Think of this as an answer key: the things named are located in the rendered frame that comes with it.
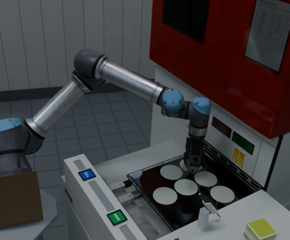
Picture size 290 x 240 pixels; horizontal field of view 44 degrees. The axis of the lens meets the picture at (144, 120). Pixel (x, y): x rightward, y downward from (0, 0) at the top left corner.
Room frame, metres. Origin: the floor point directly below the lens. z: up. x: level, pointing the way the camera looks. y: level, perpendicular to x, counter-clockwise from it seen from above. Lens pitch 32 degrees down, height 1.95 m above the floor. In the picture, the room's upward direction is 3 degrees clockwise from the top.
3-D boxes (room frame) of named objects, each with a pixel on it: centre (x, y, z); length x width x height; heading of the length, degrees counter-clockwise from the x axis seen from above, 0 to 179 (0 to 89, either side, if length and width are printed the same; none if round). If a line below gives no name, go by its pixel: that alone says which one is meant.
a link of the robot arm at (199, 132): (1.25, -0.22, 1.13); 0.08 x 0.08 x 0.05
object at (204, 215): (0.88, -0.23, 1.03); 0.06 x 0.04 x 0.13; 123
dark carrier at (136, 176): (1.15, -0.19, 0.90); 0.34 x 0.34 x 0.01; 33
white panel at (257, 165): (1.43, -0.27, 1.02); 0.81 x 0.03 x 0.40; 33
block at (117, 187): (1.12, 0.11, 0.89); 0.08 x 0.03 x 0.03; 123
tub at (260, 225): (0.83, -0.41, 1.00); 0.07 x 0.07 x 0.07; 24
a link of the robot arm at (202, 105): (1.25, -0.22, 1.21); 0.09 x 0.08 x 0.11; 78
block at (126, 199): (1.05, 0.06, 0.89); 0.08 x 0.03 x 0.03; 123
